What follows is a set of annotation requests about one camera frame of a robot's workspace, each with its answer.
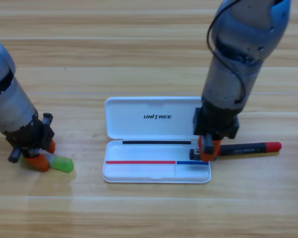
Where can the red and black marker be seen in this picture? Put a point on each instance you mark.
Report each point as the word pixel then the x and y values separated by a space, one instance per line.
pixel 250 148

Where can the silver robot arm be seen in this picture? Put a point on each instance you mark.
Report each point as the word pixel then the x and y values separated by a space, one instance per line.
pixel 238 49
pixel 7 99

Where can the black eraser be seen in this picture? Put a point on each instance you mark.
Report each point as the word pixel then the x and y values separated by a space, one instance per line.
pixel 195 154

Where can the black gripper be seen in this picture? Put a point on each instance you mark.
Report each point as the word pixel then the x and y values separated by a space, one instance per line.
pixel 32 135
pixel 216 124

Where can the white Unitree pencil case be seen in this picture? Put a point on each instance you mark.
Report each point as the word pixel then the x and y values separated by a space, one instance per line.
pixel 151 153

